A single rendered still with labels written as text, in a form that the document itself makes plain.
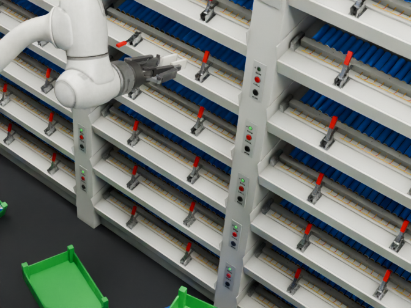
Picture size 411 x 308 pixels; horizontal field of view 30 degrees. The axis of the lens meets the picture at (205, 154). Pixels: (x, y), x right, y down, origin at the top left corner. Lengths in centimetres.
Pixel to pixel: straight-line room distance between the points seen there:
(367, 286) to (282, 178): 40
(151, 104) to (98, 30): 67
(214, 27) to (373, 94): 48
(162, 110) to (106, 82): 59
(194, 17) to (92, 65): 42
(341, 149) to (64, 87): 75
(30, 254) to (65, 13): 137
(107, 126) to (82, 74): 87
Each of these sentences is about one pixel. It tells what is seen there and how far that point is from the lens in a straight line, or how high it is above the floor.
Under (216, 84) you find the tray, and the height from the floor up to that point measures 94.
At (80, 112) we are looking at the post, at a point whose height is 56.
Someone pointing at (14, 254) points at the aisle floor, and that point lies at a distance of 302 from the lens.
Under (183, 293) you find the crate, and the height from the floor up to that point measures 48.
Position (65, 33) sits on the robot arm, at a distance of 186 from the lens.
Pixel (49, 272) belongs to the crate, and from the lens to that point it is 294.
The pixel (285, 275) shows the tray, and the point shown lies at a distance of 252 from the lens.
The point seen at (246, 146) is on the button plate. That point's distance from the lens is 222.
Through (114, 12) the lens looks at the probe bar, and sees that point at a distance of 248.
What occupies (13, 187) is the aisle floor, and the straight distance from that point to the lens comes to 328.
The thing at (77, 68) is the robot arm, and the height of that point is 117.
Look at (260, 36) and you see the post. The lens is 202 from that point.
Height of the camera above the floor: 223
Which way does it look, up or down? 40 degrees down
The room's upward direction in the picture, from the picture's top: 6 degrees clockwise
